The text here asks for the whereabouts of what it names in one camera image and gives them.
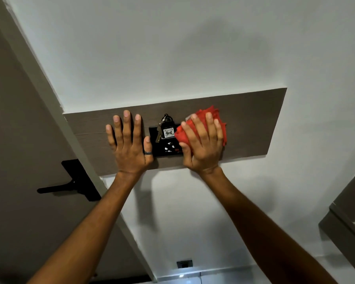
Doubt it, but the grey cabinet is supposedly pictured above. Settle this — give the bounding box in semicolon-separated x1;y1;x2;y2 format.
318;163;355;284

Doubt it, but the white door frame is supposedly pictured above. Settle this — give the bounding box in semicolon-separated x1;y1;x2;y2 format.
1;0;158;283

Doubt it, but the brown door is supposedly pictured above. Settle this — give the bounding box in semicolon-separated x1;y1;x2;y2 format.
0;12;148;284

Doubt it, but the person's right hand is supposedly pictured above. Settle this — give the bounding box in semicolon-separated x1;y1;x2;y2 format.
179;112;224;175

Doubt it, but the red cleaning cloth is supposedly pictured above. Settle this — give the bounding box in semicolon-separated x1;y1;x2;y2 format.
175;105;228;152

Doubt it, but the person's left forearm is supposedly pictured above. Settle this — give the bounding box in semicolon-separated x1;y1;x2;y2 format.
27;170;144;284

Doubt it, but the black key tag white label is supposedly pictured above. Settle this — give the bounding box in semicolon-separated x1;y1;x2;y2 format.
161;114;176;139

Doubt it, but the person's right forearm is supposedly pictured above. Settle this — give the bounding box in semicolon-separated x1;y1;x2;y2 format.
199;166;339;284

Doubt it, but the black door handle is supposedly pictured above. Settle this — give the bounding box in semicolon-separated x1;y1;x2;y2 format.
37;159;102;202

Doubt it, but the grey-brown wooden wall panel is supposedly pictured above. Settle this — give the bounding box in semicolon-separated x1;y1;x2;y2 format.
64;88;287;177

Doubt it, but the person's left hand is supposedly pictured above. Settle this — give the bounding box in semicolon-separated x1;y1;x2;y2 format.
106;110;154;176

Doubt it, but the black key switch plate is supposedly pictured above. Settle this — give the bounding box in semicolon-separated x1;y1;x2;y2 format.
149;125;184;158

